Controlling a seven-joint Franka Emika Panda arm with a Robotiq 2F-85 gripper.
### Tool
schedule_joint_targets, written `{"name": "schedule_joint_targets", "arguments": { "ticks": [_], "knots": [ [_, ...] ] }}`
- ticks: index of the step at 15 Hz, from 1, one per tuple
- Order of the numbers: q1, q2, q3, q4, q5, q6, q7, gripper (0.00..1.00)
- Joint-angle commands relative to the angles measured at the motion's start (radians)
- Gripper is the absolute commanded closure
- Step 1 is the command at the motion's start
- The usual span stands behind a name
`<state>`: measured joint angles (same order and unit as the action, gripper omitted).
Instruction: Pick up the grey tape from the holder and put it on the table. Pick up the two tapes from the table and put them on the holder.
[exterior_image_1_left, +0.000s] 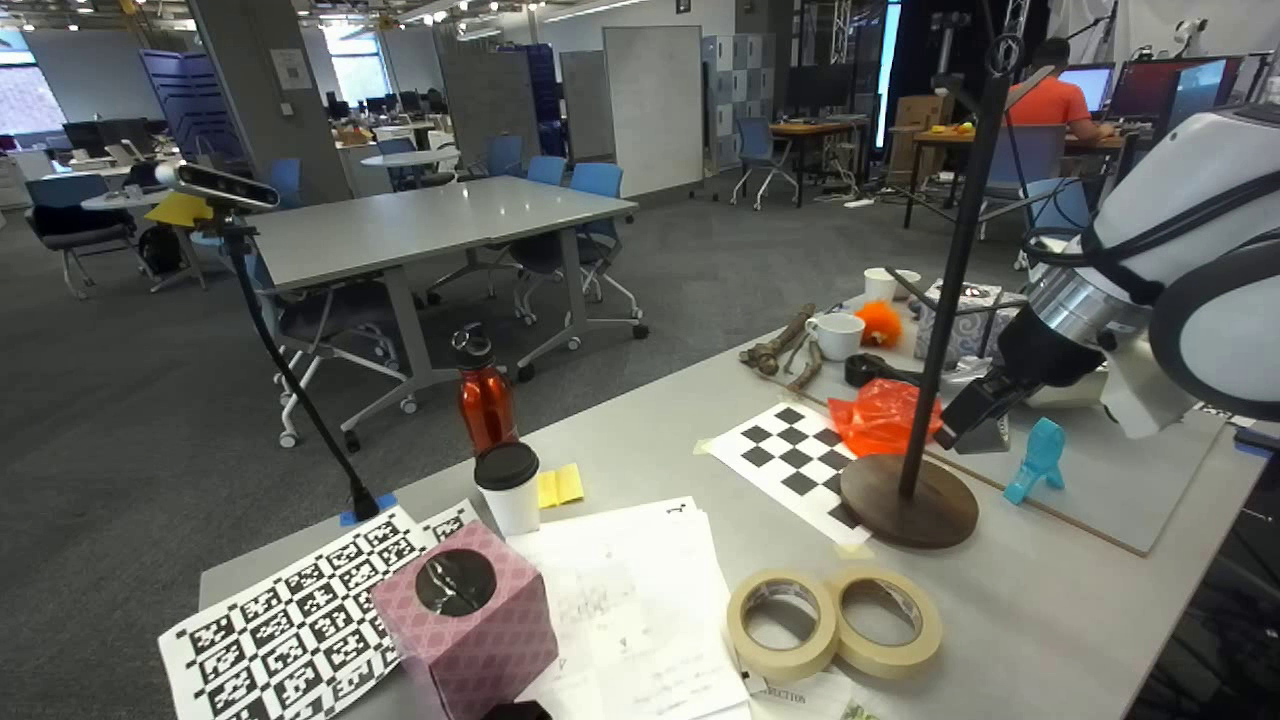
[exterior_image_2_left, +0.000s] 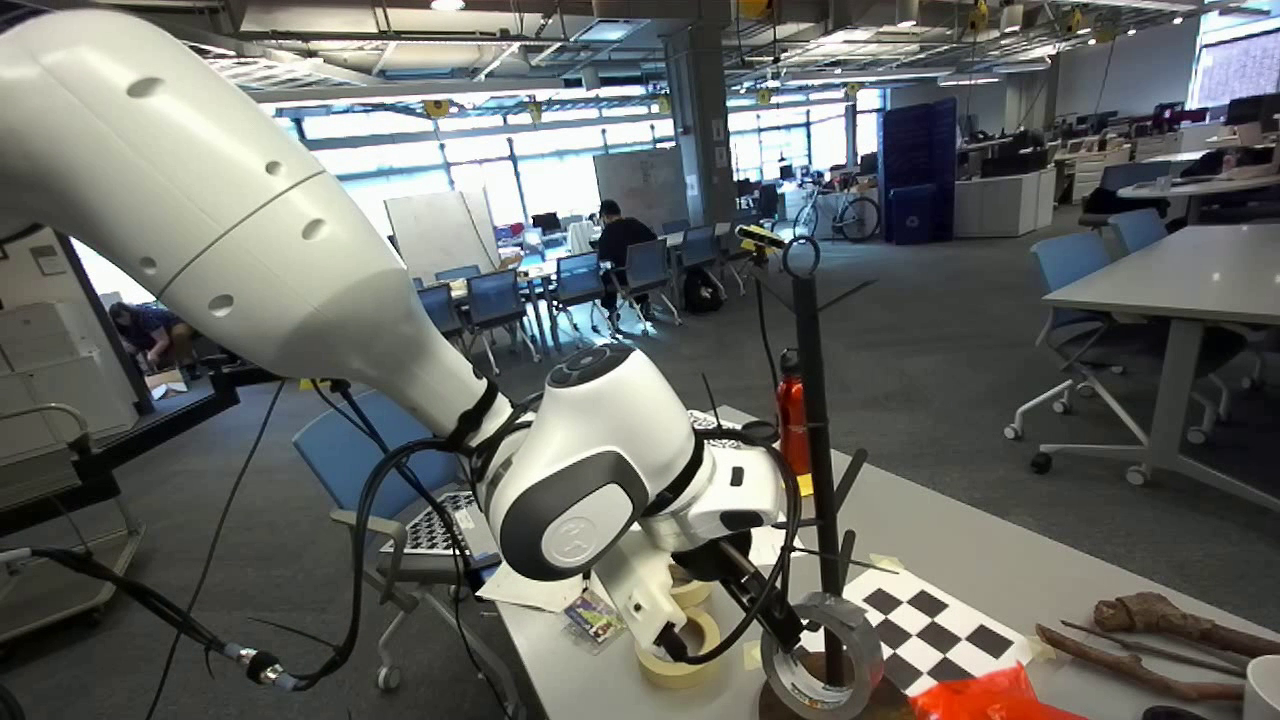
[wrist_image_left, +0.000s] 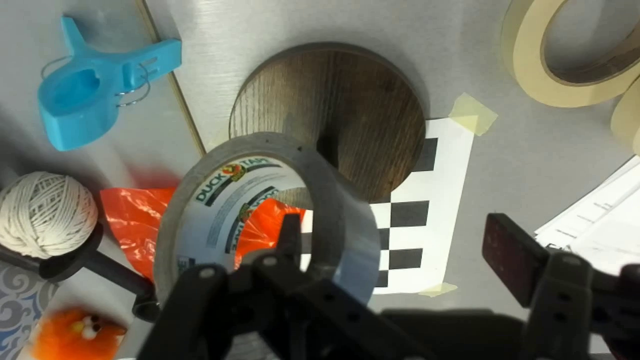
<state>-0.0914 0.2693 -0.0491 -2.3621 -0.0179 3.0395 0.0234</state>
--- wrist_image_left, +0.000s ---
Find white string ball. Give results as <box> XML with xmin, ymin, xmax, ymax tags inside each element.
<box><xmin>0</xmin><ymin>169</ymin><xmax>99</xmax><ymax>261</ymax></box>

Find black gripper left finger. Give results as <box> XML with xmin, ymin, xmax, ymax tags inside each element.
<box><xmin>274</xmin><ymin>209</ymin><xmax>305</xmax><ymax>272</ymax></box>

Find blue plastic spring clamp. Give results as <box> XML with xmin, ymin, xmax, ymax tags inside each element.
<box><xmin>35</xmin><ymin>11</ymin><xmax>184</xmax><ymax>153</ymax></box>

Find black handled utensil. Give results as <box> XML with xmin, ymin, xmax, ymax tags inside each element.
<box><xmin>0</xmin><ymin>221</ymin><xmax>163</xmax><ymax>324</ymax></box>

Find black white checkerboard sheet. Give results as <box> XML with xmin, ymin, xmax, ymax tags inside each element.
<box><xmin>297</xmin><ymin>91</ymin><xmax>500</xmax><ymax>298</ymax></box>

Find beige masking tape roll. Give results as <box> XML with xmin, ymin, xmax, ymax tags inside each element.
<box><xmin>500</xmin><ymin>0</ymin><xmax>640</xmax><ymax>110</ymax></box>

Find white paper sheets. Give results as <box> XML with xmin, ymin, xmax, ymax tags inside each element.
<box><xmin>534</xmin><ymin>153</ymin><xmax>640</xmax><ymax>277</ymax></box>

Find orange plastic bag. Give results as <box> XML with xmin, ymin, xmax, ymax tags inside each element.
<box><xmin>97</xmin><ymin>184</ymin><xmax>310</xmax><ymax>282</ymax></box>

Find orange fuzzy ball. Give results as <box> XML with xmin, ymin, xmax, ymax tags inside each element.
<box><xmin>28</xmin><ymin>305</ymin><xmax>129</xmax><ymax>360</ymax></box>

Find grey duct tape roll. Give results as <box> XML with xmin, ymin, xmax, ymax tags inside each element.
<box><xmin>151</xmin><ymin>130</ymin><xmax>381</xmax><ymax>308</ymax></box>

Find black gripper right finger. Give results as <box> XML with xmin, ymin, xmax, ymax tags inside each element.
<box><xmin>479</xmin><ymin>211</ymin><xmax>551</xmax><ymax>310</ymax></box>

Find grey swirl patterned cloth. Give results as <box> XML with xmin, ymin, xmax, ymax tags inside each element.
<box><xmin>0</xmin><ymin>257</ymin><xmax>47</xmax><ymax>360</ymax></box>

